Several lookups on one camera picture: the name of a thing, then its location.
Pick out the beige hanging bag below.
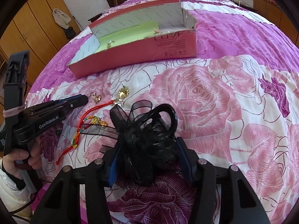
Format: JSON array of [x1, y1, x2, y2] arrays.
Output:
[[52, 8, 71, 29]]

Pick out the pink cardboard box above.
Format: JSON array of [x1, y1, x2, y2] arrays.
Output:
[[67, 0, 197, 78]]

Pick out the pink crystal hair clip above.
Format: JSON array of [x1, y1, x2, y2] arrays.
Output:
[[153, 27, 186, 34]]

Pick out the red cord gold pendant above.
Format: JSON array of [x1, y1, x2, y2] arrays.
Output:
[[77, 85, 130, 132]]

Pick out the black ribbon hair accessory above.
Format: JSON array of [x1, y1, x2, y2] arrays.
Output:
[[81, 100, 178, 187]]

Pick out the red rainbow cord bracelet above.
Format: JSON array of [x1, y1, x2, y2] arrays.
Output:
[[56, 116, 110, 165]]

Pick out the orange wooden wardrobe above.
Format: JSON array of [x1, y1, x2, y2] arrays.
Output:
[[0, 0, 81, 127]]

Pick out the pink floral bedspread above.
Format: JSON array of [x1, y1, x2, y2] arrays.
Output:
[[27, 0, 298, 223]]

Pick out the person's left hand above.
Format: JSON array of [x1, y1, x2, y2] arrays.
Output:
[[2, 136, 42, 180]]

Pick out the light green paper liner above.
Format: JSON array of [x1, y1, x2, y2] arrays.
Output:
[[96, 21, 159, 53]]

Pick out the wooden dresser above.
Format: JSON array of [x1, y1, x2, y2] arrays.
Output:
[[253, 0, 298, 47]]

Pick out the small gold earring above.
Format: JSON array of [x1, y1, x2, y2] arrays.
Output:
[[107, 40, 115, 49]]

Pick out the black hanging bag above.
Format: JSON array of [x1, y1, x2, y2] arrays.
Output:
[[64, 27, 76, 40]]

